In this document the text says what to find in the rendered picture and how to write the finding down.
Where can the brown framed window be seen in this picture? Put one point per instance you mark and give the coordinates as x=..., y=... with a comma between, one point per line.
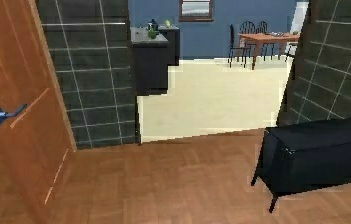
x=196, y=10

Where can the black chest of drawers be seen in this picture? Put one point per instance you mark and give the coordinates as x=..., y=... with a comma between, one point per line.
x=316, y=153

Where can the black dining chair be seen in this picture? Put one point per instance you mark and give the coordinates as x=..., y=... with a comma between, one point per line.
x=247, y=27
x=262, y=27
x=236, y=46

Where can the orange wooden dining table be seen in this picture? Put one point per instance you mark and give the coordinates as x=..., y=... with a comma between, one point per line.
x=266, y=40

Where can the white fridge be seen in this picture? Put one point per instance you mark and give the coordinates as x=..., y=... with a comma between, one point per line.
x=299, y=18

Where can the black kitchen counter cabinet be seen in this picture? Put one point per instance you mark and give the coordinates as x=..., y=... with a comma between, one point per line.
x=151, y=63

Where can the grey dish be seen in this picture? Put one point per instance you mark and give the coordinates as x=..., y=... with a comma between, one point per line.
x=277, y=34

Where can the dark blue kettle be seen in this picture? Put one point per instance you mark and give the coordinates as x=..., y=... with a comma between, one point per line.
x=153, y=24

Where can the green house plant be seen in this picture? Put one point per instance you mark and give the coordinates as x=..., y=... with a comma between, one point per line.
x=152, y=33

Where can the brown wooden room door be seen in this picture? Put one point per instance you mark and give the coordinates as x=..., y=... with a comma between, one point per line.
x=19, y=76

